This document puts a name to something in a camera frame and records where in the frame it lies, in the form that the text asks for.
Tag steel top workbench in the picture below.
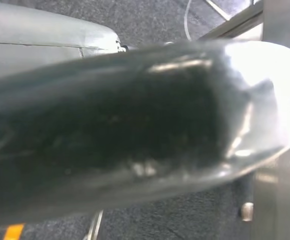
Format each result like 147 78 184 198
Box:
83 0 290 240

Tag white cable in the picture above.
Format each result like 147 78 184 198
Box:
183 0 193 42

